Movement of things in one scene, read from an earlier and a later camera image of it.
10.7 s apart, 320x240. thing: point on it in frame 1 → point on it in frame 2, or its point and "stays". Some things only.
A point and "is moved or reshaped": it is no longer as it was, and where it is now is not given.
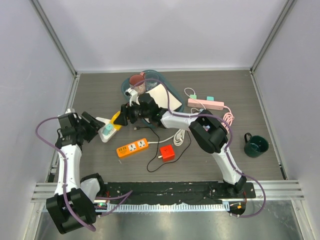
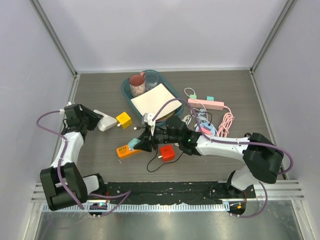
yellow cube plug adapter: x=117 y=127 is moved or reshaped
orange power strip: x=132 y=147 stays
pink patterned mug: x=140 y=88 stays
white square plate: x=159 y=93 stays
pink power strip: x=208 y=104 stays
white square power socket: x=105 y=138 is moved or reshaped
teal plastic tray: x=162 y=79 stays
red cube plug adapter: x=167 y=153 stays
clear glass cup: x=150 y=84 stays
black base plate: x=167 y=193 stays
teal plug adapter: x=108 y=127 → x=132 y=143
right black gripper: x=125 y=112 → x=146 y=144
